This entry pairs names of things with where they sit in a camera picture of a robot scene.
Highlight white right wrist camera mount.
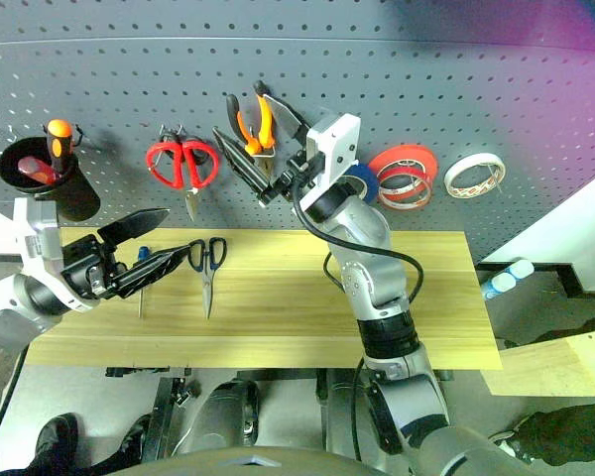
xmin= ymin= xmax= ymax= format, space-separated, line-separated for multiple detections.
xmin=304 ymin=112 xmax=363 ymax=188

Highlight blue tape roll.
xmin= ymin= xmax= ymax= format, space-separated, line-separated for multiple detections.
xmin=344 ymin=163 xmax=379 ymax=205

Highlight grey rounded robot leg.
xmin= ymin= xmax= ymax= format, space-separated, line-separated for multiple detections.
xmin=324 ymin=369 xmax=379 ymax=453
xmin=187 ymin=379 xmax=262 ymax=453

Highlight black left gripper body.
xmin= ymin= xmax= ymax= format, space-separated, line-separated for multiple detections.
xmin=59 ymin=235 xmax=129 ymax=301

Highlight light wooden board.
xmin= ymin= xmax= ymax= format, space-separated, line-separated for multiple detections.
xmin=480 ymin=326 xmax=595 ymax=399

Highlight person in dark clothes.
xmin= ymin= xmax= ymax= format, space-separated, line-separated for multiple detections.
xmin=488 ymin=396 xmax=595 ymax=468

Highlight red and white tape roll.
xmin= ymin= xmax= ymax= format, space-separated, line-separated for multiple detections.
xmin=378 ymin=166 xmax=434 ymax=210

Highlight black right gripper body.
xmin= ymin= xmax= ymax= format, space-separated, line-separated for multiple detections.
xmin=257 ymin=150 xmax=326 ymax=207

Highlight grey robot torso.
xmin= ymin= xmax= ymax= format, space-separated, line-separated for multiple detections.
xmin=143 ymin=445 xmax=378 ymax=476

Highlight white bottle with blue label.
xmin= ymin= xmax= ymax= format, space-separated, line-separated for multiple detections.
xmin=480 ymin=272 xmax=518 ymax=301
xmin=505 ymin=258 xmax=536 ymax=282

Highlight metal scissors hook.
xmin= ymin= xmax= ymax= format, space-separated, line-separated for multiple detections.
xmin=159 ymin=123 xmax=187 ymax=146

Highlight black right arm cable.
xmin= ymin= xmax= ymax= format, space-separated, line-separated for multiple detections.
xmin=291 ymin=173 xmax=425 ymax=312

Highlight blue handled screwdriver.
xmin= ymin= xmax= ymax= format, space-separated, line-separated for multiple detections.
xmin=136 ymin=245 xmax=153 ymax=319

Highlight black tool cup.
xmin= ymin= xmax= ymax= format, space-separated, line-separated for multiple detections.
xmin=0 ymin=137 xmax=102 ymax=222

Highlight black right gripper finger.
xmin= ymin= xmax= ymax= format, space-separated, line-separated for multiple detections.
xmin=211 ymin=126 xmax=274 ymax=198
xmin=263 ymin=94 xmax=312 ymax=143

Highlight black handled scissors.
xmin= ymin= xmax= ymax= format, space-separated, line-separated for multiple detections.
xmin=186 ymin=236 xmax=228 ymax=320

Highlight red handled scissors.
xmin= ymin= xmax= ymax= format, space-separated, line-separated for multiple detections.
xmin=145 ymin=140 xmax=221 ymax=222

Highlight orange and black pliers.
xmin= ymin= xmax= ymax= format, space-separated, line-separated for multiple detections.
xmin=225 ymin=78 xmax=280 ymax=178

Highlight grey metal pegboard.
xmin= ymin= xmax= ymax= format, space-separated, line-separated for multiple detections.
xmin=0 ymin=0 xmax=595 ymax=260

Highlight orange and black screwdriver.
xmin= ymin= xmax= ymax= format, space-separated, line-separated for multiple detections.
xmin=46 ymin=118 xmax=76 ymax=175

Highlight metal table frame leg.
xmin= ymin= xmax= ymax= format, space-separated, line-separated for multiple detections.
xmin=146 ymin=376 xmax=202 ymax=472

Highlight black rounded shape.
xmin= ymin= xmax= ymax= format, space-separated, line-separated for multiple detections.
xmin=103 ymin=414 xmax=153 ymax=472
xmin=32 ymin=414 xmax=79 ymax=475

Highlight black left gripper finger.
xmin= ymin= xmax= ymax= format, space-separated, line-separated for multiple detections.
xmin=96 ymin=207 xmax=171 ymax=247
xmin=113 ymin=242 xmax=193 ymax=299

